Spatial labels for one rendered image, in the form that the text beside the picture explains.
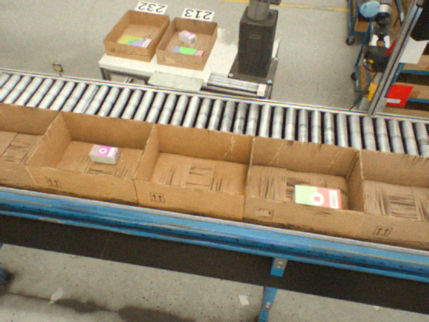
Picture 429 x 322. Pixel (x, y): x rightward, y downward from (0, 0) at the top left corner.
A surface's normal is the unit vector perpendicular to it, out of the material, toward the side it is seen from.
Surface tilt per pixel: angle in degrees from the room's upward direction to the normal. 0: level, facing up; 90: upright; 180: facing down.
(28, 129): 89
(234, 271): 0
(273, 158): 89
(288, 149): 90
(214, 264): 0
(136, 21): 89
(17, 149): 0
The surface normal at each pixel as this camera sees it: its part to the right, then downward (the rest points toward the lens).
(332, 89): 0.01, -0.65
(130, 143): -0.17, 0.74
